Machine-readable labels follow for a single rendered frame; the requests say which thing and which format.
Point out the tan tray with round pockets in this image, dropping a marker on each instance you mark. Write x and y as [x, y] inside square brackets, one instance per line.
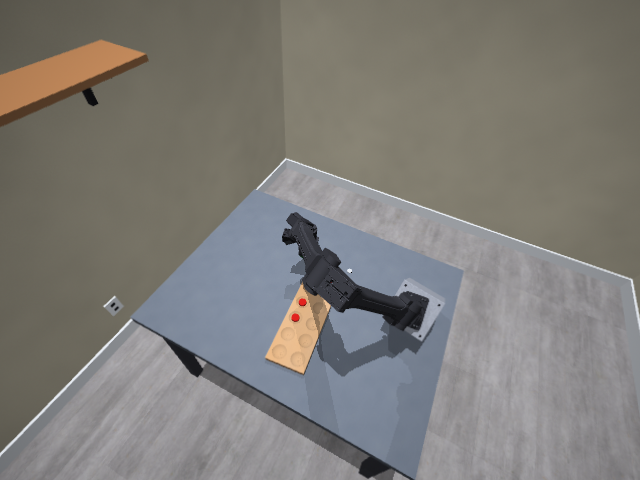
[294, 342]

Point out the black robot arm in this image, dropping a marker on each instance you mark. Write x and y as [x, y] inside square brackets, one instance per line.
[322, 267]

